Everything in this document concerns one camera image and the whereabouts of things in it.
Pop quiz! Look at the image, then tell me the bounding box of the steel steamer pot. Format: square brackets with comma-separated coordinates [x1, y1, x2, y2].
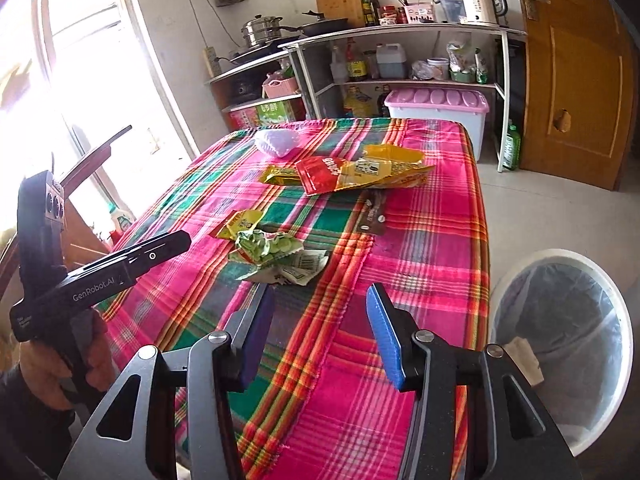
[241, 14, 282, 48]

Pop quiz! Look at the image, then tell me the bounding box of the pink plaid tablecloth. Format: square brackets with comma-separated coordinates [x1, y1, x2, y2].
[100, 118, 490, 479]

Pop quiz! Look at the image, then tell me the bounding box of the pink utensil holder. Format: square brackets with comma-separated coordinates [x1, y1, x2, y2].
[404, 2, 436, 25]

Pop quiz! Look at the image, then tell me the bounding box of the pale barcode wrapper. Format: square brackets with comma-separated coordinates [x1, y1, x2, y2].
[239, 249, 330, 286]

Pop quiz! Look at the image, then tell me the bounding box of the person's left hand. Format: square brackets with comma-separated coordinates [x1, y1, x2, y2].
[20, 310, 116, 411]

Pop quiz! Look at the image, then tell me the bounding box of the red snack wrapper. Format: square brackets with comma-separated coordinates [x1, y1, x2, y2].
[295, 156, 347, 196]

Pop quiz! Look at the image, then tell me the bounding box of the green cardboard box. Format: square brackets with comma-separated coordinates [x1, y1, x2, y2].
[256, 100, 297, 126]

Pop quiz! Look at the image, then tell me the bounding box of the yellow printed snack bag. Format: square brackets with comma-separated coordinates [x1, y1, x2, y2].
[334, 144, 434, 191]

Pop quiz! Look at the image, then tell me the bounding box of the white foam fruit net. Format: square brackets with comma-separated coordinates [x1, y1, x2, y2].
[254, 128, 299, 158]

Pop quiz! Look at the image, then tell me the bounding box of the white electric kettle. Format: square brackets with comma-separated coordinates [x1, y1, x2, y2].
[462, 0, 509, 26]

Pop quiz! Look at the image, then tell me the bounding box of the pink plastic basket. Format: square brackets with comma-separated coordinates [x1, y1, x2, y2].
[262, 73, 298, 99]

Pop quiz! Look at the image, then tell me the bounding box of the dark liquid plastic jug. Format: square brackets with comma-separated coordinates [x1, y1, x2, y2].
[376, 44, 408, 79]

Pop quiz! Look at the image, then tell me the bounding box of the small yellow red wrapper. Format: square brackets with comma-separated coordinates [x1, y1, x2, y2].
[209, 209, 264, 240]

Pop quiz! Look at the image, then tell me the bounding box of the pink lid storage box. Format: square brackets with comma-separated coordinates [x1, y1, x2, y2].
[385, 86, 490, 160]

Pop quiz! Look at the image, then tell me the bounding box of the dark small snack wrapper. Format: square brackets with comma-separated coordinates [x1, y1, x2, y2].
[356, 190, 386, 236]

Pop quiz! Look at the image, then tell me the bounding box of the black frying pan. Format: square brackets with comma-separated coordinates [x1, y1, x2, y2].
[279, 11, 350, 37]

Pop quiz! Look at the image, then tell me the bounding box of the green bottle on floor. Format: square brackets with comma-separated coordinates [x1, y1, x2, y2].
[503, 120, 521, 171]

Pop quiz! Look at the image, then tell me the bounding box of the yellow cooking oil bottle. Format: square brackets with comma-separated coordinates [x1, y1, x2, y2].
[343, 86, 375, 118]

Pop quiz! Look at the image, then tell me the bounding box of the white round trash bin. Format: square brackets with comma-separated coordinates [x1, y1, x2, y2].
[488, 248, 634, 455]

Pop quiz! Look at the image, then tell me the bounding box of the yellow candy bar wrapper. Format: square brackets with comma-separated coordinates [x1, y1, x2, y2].
[258, 165, 302, 186]

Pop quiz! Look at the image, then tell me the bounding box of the soy sauce bottle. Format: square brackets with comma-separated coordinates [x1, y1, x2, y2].
[345, 38, 368, 81]

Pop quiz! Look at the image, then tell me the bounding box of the white metal shelf rack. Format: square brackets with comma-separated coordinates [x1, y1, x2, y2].
[208, 23, 525, 153]

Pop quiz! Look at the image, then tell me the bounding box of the wooden door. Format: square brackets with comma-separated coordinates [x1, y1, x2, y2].
[521, 0, 638, 190]

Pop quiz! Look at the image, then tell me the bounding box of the green snack bag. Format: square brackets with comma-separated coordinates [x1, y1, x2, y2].
[229, 230, 304, 266]

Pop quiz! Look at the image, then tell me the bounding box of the wooden chair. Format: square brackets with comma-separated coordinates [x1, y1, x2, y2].
[0, 123, 134, 302]

